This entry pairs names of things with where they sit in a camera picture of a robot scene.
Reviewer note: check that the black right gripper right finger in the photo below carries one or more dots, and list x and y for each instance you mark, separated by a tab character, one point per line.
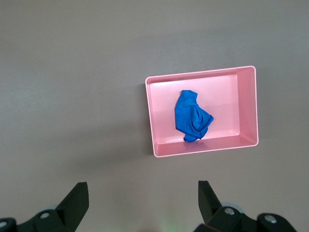
210	205

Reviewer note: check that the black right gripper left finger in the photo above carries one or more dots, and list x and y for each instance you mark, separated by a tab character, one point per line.
72	205

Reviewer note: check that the blue glove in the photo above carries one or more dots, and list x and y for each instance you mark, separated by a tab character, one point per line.
188	113

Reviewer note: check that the pink plastic bin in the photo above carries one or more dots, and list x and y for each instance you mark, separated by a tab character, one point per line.
161	108

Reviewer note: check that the brown table cover sheet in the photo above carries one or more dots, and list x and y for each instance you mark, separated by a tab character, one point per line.
48	48

